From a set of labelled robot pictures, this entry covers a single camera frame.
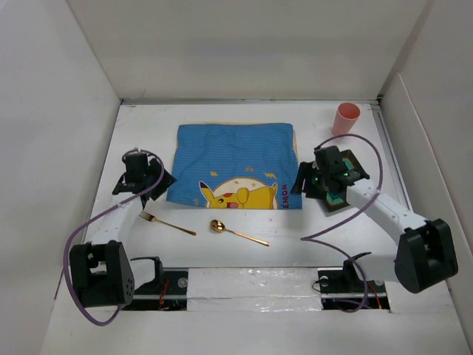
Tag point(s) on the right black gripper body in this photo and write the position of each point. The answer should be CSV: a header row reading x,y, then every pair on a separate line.
x,y
315,184

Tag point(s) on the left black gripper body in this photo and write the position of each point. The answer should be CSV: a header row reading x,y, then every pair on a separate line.
x,y
154,173

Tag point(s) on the green square plate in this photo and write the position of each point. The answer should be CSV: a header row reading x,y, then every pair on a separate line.
x,y
338,199

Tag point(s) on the blue yellow printed cloth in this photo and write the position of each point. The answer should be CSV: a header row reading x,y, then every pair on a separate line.
x,y
235,166

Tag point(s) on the pink plastic cup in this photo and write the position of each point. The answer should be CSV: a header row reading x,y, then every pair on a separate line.
x,y
347,115

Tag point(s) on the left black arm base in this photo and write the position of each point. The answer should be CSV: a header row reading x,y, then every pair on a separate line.
x,y
170,296

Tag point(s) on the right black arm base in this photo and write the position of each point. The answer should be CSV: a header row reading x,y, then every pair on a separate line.
x,y
341,289

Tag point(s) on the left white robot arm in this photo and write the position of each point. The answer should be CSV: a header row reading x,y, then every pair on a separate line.
x,y
102,273

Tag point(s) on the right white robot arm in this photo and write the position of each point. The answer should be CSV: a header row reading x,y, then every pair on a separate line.
x,y
425,254

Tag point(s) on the gold fork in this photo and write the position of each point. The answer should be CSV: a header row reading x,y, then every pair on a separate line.
x,y
151,218

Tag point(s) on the gold spoon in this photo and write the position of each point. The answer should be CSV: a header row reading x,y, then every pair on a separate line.
x,y
219,227

